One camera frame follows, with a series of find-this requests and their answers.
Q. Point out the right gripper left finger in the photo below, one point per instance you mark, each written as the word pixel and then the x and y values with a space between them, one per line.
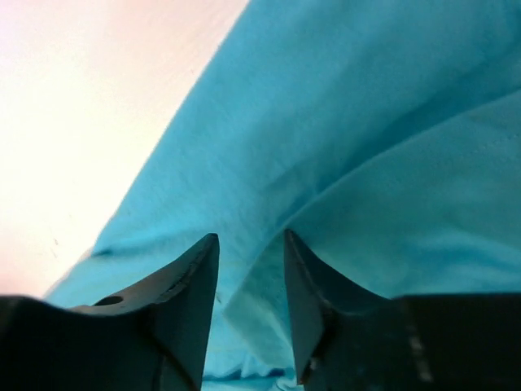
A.
pixel 152 335

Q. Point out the turquoise t shirt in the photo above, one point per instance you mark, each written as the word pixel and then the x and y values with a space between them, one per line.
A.
pixel 386 134

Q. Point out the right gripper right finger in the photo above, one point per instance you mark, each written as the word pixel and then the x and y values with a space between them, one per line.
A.
pixel 345 337

